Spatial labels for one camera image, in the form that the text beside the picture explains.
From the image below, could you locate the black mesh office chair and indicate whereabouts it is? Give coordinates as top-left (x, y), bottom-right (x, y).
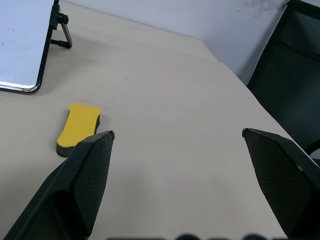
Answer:
top-left (246, 0), bottom-right (320, 167)

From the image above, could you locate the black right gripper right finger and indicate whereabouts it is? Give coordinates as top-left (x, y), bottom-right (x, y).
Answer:
top-left (241, 127), bottom-right (320, 240)

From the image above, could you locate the yellow foam whiteboard eraser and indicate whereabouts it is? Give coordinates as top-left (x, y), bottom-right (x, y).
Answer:
top-left (56, 103), bottom-right (102, 158)

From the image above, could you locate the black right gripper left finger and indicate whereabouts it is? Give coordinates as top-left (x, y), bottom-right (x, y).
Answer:
top-left (2, 129), bottom-right (116, 240)

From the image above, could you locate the black framed tabletop whiteboard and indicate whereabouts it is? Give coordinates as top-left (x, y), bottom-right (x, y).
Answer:
top-left (0, 0), bottom-right (73, 94)

